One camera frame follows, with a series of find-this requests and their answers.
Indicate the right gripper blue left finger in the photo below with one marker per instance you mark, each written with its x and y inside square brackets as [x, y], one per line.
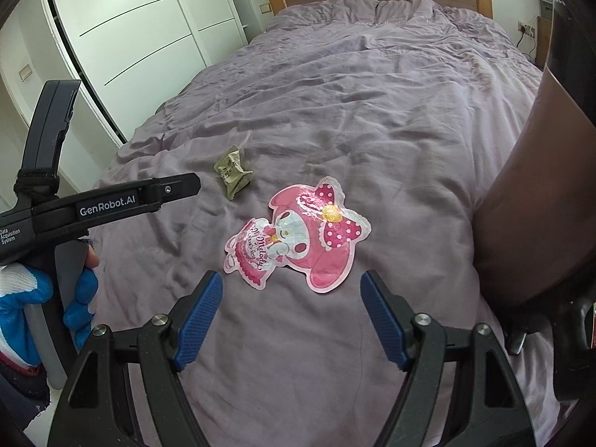
[193, 315]

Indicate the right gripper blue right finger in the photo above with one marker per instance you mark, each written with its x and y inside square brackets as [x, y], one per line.
[389, 331]

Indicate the pink My Melody pouch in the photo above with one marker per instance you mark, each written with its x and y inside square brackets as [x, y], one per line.
[311, 231]

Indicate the olive green candy wrapper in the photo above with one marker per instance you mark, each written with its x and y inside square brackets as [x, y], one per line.
[234, 176]

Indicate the black copper electric kettle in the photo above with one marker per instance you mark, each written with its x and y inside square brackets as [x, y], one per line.
[535, 230]

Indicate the white wardrobe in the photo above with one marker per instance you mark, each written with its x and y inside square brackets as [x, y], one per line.
[129, 56]

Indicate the purple bed duvet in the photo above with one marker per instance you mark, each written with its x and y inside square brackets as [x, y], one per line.
[414, 109]

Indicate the wall power socket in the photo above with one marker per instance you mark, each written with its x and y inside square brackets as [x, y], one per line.
[526, 29]

